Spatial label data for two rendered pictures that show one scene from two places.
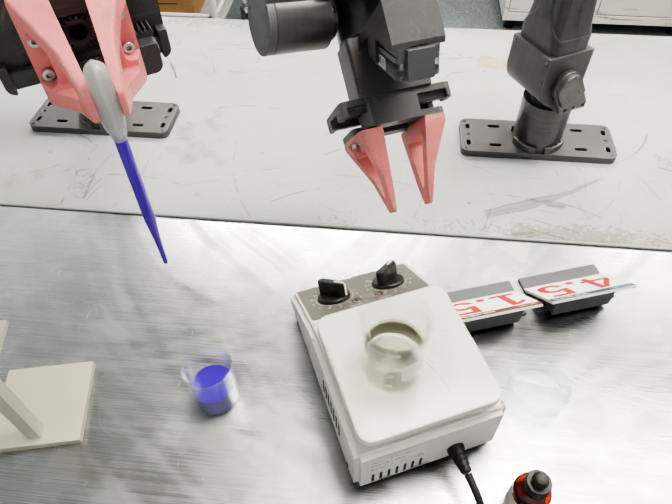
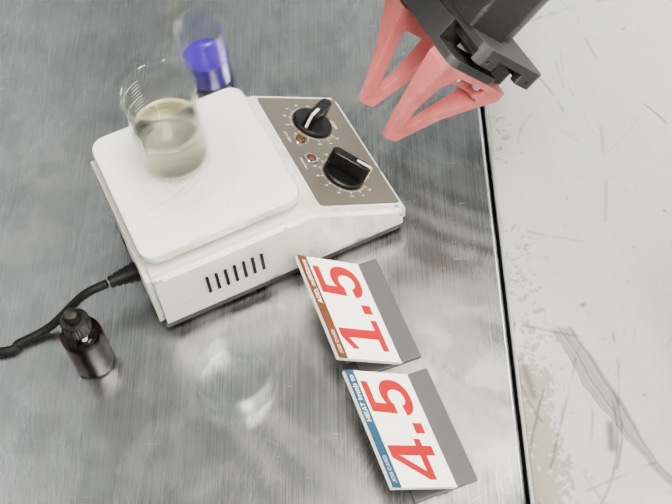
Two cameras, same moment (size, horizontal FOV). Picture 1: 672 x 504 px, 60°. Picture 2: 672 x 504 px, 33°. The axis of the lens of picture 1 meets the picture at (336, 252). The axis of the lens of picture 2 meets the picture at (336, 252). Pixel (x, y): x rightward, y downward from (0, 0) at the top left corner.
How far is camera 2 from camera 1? 0.69 m
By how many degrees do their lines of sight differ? 50
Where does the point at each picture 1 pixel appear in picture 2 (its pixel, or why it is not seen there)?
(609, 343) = (326, 485)
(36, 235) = not seen: outside the picture
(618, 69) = not seen: outside the picture
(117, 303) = not seen: outside the picture
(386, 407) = (129, 157)
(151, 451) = (147, 41)
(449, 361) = (187, 208)
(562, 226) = (560, 443)
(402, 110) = (429, 16)
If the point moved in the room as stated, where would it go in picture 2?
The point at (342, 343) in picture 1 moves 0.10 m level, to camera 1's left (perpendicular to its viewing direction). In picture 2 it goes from (205, 111) to (195, 16)
